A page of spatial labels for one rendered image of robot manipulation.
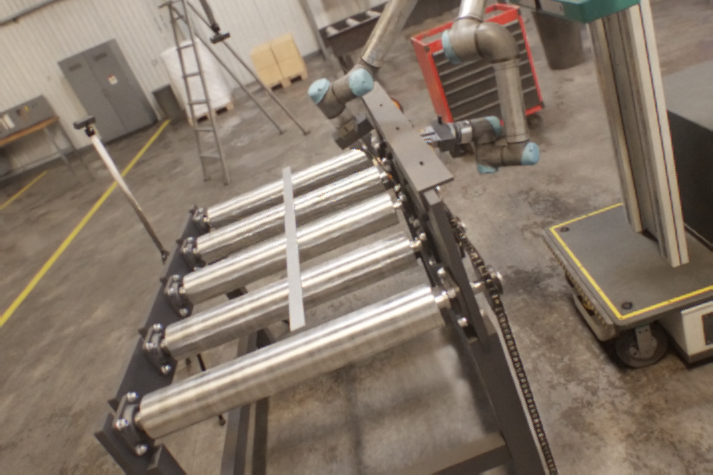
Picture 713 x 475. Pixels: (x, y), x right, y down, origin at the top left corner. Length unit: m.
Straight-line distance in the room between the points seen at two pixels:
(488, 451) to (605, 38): 1.39
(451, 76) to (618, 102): 1.97
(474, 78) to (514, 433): 2.79
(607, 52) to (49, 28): 11.64
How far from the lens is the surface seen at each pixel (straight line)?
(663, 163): 1.98
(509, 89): 1.78
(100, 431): 1.52
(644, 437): 2.12
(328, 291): 1.60
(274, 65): 9.73
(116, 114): 12.03
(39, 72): 12.96
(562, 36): 5.40
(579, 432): 2.15
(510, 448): 1.73
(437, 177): 1.26
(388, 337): 1.35
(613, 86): 2.11
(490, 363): 1.49
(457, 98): 3.97
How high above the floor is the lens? 1.70
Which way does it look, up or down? 22 degrees down
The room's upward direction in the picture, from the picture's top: 22 degrees counter-clockwise
